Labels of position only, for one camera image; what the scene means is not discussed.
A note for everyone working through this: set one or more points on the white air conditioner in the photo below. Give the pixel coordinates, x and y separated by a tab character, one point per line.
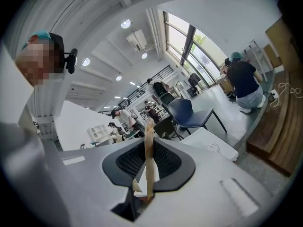
136	40

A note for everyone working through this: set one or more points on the blue chair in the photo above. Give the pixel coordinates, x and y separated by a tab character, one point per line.
187	115

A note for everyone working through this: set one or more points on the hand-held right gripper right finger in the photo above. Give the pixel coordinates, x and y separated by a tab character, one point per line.
208	197

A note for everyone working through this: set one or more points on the white board panel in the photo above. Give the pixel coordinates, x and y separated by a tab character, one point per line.
78	124

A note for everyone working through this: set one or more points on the person's head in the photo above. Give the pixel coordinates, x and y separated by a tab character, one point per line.
40	63

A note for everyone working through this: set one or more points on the white power adapter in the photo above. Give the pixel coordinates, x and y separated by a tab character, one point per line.
274	93

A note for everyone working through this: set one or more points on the wooden plank platform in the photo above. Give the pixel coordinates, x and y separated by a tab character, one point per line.
279	138

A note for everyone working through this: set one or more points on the black office chair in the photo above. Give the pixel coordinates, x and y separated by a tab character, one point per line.
166	99

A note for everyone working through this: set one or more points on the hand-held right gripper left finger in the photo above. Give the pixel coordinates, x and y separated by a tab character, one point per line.
90	185

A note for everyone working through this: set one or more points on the white sink basin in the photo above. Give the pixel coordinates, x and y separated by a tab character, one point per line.
196	138

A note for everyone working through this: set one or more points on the large window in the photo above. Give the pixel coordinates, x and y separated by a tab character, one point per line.
180	39

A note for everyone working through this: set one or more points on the person's teal cap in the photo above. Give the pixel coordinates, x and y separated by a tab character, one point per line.
39	34

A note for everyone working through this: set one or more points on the cardboard box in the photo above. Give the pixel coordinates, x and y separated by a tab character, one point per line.
225	84

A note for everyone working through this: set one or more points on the black head camera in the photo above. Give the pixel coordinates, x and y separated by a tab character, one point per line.
71	60

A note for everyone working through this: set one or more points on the small white cabinet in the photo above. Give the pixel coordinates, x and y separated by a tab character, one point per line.
98	131

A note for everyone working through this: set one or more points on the round ceiling light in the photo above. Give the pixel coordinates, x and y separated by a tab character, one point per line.
144	55
118	78
125	23
86	62

